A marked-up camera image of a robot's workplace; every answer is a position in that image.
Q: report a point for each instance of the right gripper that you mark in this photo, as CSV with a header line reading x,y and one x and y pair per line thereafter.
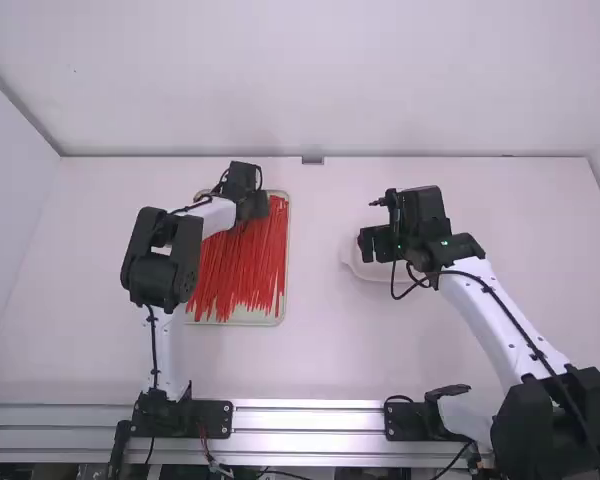
x,y
422,215

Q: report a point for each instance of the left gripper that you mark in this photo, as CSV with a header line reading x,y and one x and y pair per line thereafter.
x,y
245,177

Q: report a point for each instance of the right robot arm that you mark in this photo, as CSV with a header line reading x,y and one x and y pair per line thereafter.
x,y
467,300

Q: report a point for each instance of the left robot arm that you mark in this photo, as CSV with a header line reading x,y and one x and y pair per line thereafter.
x,y
215,215

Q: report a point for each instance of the white dish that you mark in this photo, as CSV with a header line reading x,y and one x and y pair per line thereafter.
x,y
370,272

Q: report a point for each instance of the pale tray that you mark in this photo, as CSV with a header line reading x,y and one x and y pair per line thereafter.
x,y
286,250

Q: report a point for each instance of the silver rails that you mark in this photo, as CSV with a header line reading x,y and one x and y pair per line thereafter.
x,y
305,425

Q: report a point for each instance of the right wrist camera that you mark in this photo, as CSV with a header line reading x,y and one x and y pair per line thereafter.
x,y
397,200

